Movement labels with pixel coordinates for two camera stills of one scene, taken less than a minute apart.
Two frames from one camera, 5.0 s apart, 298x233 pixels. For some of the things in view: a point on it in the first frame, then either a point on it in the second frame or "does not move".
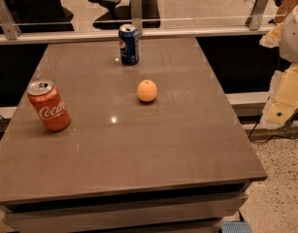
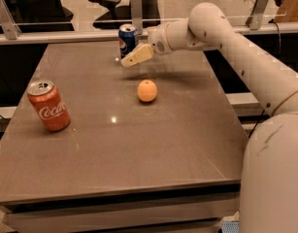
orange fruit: (147, 90) does not move
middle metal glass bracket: (136, 10) does not move
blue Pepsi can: (128, 37) does not move
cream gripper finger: (285, 96) -> (161, 42)
